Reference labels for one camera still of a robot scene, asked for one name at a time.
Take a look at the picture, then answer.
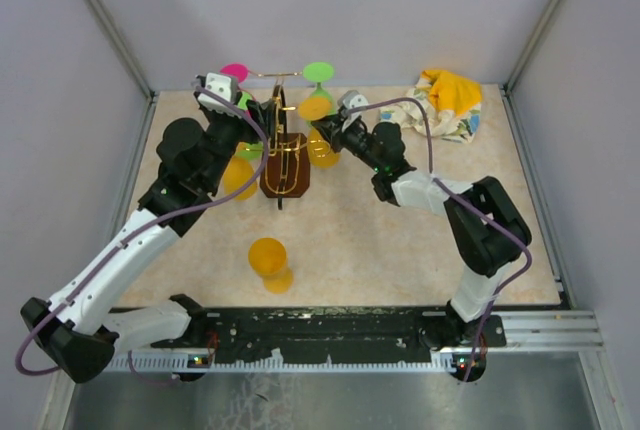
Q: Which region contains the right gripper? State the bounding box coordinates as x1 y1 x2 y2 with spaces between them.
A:
312 114 383 173

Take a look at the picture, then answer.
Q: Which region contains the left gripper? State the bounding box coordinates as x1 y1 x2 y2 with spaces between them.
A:
202 98 273 189

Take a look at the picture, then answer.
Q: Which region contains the orange wine glass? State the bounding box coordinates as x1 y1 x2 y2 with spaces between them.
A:
298 96 340 168
248 238 294 294
222 156 257 201

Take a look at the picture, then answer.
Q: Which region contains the green wine glass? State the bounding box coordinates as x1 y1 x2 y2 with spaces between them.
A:
236 90 264 161
302 61 335 109

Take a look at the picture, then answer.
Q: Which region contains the pink wine glass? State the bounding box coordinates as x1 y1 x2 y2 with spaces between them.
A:
220 62 250 94

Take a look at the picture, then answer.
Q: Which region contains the green wine glass front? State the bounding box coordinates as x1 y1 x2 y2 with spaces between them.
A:
302 61 335 109

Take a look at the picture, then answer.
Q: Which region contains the orange wine glass front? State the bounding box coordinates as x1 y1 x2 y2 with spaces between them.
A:
248 238 294 294

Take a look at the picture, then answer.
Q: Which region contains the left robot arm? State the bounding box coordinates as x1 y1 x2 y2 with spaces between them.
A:
20 100 271 384

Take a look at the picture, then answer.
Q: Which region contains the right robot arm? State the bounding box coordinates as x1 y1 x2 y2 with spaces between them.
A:
312 115 532 349

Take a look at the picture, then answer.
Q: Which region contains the gold wine glass rack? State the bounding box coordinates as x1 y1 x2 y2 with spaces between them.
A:
249 70 311 211

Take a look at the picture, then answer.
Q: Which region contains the yellow patterned cloth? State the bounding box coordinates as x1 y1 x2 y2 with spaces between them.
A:
405 68 483 143

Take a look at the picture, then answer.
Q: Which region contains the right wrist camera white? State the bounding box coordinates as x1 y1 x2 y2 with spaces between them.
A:
338 90 369 127

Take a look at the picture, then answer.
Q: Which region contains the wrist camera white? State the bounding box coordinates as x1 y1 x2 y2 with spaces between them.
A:
338 90 369 127
194 72 240 116

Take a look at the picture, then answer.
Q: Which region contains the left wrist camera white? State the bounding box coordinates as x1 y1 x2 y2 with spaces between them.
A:
194 72 240 116

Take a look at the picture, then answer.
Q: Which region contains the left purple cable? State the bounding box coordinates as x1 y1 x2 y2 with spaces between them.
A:
14 84 271 389

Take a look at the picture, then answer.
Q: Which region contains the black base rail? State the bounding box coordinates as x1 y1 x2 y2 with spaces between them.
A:
109 299 506 384

